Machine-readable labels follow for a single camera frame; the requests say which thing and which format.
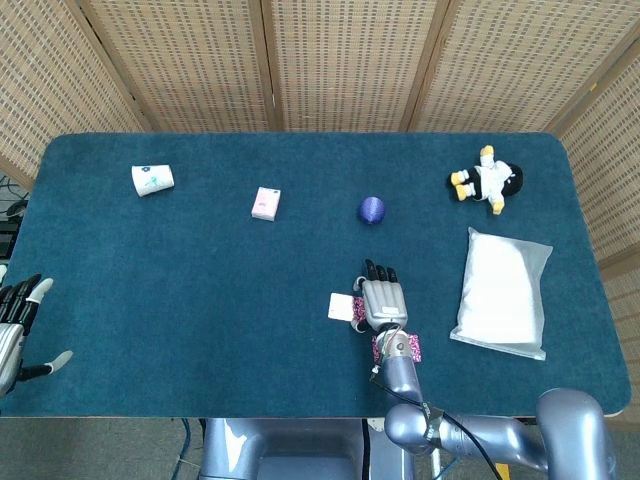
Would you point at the blue-grey robot torso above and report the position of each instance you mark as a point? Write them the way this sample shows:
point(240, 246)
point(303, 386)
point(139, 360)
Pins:
point(300, 450)

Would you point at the white pillow in plastic bag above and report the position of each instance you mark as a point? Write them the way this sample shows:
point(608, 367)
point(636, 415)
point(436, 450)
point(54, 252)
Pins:
point(505, 290)

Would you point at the blue ribbed ball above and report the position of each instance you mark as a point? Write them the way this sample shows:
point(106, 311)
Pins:
point(371, 211)

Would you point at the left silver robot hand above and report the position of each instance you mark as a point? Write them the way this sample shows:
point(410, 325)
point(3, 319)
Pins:
point(11, 340)

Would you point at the pink tissue pack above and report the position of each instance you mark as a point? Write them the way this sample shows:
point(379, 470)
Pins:
point(266, 204)

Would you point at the white printed paper cup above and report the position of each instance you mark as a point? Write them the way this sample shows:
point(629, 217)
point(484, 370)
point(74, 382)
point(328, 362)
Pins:
point(152, 180)

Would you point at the woven bamboo folding screen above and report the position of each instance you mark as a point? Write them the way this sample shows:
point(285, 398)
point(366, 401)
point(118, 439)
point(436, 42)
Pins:
point(345, 65)

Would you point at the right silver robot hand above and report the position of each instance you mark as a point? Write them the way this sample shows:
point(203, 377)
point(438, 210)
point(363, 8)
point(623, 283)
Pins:
point(385, 302)

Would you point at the black white plush toy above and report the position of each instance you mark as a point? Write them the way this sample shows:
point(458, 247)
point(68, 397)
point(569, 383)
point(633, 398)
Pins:
point(487, 181)

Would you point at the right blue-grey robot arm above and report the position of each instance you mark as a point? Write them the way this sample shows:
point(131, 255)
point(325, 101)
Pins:
point(400, 375)

